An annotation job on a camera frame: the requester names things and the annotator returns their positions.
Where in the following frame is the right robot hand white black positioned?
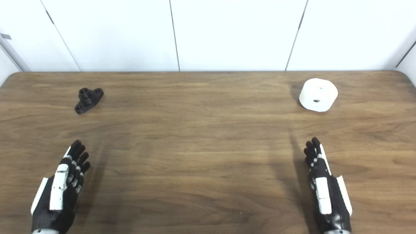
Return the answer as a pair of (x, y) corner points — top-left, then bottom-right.
(303, 136), (353, 233)

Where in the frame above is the black flanged holder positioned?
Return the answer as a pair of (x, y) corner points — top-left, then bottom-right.
(74, 87), (104, 115)

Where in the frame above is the round white piece with holes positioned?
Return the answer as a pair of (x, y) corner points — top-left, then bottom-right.
(299, 78), (338, 112)

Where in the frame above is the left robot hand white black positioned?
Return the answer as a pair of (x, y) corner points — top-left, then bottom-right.
(31, 140), (91, 234)

